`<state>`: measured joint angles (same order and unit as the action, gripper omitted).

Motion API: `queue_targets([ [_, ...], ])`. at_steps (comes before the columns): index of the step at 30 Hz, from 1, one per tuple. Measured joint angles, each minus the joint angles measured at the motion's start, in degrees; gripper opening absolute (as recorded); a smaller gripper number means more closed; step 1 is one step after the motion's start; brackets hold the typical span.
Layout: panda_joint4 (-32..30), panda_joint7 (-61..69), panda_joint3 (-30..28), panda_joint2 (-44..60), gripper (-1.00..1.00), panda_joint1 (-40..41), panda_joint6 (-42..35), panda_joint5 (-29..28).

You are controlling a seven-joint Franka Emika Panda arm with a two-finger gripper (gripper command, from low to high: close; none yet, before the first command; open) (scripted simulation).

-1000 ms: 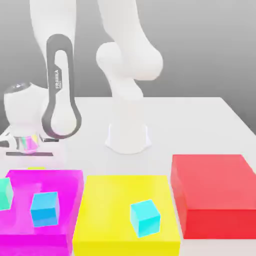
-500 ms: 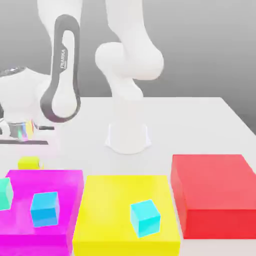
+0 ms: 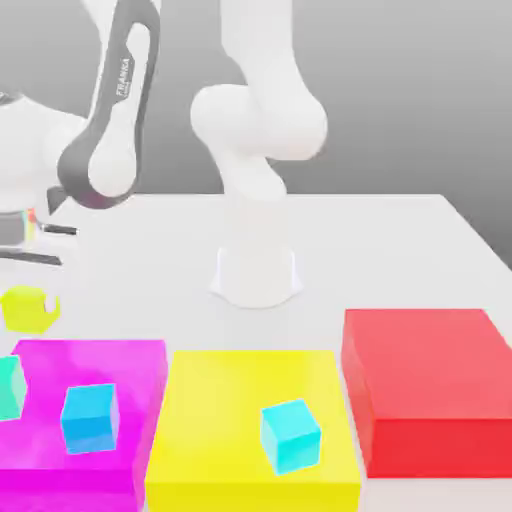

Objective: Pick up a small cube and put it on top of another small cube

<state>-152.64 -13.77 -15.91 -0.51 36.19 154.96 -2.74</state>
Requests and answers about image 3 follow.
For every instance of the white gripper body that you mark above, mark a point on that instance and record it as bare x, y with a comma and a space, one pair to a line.
28, 257

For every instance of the small yellow-green cube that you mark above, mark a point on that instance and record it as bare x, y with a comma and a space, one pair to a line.
24, 310

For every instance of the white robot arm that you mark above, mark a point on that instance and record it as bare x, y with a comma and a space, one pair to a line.
260, 120

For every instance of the small teal cube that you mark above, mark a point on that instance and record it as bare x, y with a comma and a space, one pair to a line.
8, 388

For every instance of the small blue cube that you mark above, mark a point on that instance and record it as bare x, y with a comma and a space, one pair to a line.
90, 420

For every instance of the small cyan cube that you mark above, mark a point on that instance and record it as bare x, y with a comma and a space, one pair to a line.
294, 438

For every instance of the large magenta box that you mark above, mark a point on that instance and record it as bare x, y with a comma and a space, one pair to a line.
80, 360

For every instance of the large yellow box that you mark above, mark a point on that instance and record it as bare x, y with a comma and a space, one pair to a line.
216, 400

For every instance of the large red box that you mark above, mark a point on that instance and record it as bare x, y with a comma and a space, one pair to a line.
424, 360

